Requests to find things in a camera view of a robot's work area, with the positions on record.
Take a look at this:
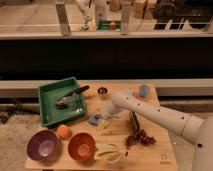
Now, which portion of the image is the blue cloth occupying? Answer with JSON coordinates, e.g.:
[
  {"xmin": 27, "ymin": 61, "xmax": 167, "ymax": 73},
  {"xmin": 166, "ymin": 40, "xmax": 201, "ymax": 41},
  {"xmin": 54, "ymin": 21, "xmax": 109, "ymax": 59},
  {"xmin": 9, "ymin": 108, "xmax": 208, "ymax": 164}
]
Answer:
[{"xmin": 88, "ymin": 113, "xmax": 101, "ymax": 125}]

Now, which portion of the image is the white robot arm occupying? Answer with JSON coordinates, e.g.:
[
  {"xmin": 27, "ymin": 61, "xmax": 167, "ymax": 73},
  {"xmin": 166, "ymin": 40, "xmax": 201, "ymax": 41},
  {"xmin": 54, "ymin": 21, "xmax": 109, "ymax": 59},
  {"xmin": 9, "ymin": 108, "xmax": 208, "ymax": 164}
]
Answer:
[{"xmin": 100, "ymin": 88, "xmax": 213, "ymax": 171}]

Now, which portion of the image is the small metal cup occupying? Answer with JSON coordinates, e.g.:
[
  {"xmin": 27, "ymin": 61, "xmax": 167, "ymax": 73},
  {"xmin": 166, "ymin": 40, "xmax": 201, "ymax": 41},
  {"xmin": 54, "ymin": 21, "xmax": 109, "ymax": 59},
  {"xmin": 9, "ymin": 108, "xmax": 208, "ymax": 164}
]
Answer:
[{"xmin": 97, "ymin": 87, "xmax": 108, "ymax": 99}]

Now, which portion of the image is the blue cup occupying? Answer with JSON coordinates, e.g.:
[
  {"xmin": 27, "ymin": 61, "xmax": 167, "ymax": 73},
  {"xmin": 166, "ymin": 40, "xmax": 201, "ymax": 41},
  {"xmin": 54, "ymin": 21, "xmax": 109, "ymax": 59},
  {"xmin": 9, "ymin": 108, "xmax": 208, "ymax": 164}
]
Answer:
[{"xmin": 139, "ymin": 85, "xmax": 150, "ymax": 98}]

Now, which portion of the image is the yellow banana in dish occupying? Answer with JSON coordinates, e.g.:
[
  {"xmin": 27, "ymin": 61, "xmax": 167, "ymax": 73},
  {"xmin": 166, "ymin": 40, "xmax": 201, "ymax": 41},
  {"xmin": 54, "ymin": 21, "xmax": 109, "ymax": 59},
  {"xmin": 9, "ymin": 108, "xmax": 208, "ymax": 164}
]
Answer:
[{"xmin": 94, "ymin": 143, "xmax": 126, "ymax": 164}]

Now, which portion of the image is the wooden board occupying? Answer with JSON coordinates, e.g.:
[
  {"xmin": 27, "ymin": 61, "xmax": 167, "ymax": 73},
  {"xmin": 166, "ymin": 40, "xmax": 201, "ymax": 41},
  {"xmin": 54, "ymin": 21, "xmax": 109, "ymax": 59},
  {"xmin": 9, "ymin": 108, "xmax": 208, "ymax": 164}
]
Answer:
[{"xmin": 25, "ymin": 81, "xmax": 177, "ymax": 171}]

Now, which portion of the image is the orange bowl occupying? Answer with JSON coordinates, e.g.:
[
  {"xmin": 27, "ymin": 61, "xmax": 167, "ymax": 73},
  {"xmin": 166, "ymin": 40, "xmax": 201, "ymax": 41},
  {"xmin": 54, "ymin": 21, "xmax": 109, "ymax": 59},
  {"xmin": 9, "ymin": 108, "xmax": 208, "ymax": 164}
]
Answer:
[{"xmin": 68, "ymin": 133, "xmax": 95, "ymax": 162}]

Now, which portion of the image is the dark red grapes bunch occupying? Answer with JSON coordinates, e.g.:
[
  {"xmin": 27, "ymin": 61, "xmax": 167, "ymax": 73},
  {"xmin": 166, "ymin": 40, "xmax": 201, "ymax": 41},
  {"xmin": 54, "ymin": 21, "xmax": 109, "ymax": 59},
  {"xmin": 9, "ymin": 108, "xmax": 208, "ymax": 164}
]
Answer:
[{"xmin": 125, "ymin": 129, "xmax": 156, "ymax": 149}]

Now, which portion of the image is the orange fruit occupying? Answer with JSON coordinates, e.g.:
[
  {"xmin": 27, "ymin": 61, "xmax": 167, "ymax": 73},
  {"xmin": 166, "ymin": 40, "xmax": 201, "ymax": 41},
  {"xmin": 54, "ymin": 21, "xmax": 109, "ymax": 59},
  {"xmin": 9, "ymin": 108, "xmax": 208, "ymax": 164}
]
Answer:
[{"xmin": 57, "ymin": 124, "xmax": 72, "ymax": 139}]

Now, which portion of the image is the red carrot toy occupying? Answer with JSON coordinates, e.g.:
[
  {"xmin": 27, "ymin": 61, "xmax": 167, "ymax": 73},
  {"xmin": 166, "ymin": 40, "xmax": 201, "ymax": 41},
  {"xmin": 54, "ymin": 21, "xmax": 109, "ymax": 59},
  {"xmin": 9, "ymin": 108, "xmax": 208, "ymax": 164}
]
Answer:
[{"xmin": 133, "ymin": 92, "xmax": 147, "ymax": 101}]

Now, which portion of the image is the green plastic tray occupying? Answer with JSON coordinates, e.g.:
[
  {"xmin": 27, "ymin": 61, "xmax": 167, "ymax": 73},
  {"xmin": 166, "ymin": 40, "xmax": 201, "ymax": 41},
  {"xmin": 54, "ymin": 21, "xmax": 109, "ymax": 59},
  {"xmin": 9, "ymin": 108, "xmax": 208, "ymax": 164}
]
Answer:
[{"xmin": 38, "ymin": 77, "xmax": 89, "ymax": 128}]

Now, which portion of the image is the purple bowl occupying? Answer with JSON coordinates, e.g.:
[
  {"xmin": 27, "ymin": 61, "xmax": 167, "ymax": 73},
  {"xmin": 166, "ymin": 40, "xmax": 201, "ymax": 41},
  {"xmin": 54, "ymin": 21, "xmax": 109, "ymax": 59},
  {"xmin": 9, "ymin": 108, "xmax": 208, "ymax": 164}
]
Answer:
[{"xmin": 26, "ymin": 130, "xmax": 60, "ymax": 162}]

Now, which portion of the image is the black handled metal spoon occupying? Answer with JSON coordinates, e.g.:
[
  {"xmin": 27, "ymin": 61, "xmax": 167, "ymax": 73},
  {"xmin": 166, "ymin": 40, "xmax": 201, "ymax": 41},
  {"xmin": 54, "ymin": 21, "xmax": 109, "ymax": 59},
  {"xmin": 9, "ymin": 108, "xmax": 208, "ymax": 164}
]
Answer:
[{"xmin": 55, "ymin": 85, "xmax": 89, "ymax": 109}]

